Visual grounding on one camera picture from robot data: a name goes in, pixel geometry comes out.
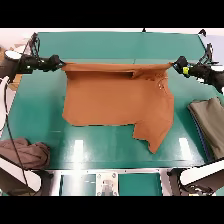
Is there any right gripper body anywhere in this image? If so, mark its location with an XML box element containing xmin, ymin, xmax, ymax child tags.
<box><xmin>172</xmin><ymin>55</ymin><xmax>190</xmax><ymax>77</ymax></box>

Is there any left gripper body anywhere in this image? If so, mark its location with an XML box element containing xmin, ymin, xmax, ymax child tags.
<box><xmin>48</xmin><ymin>54</ymin><xmax>66</xmax><ymax>72</ymax></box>

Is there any brown shirt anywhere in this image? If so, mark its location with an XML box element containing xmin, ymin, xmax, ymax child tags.
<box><xmin>60</xmin><ymin>61</ymin><xmax>176</xmax><ymax>155</ymax></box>

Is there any olive garment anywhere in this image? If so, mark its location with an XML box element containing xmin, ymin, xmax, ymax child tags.
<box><xmin>187</xmin><ymin>96</ymin><xmax>224</xmax><ymax>162</ymax></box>

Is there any mauve brown garment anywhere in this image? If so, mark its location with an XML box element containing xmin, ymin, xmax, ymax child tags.
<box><xmin>0</xmin><ymin>137</ymin><xmax>52</xmax><ymax>171</ymax></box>

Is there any black cable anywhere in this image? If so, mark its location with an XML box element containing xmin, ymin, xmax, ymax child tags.
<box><xmin>3</xmin><ymin>77</ymin><xmax>32</xmax><ymax>192</ymax></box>

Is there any silver frame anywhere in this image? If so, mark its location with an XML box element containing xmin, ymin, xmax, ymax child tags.
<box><xmin>42</xmin><ymin>167</ymin><xmax>224</xmax><ymax>197</ymax></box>

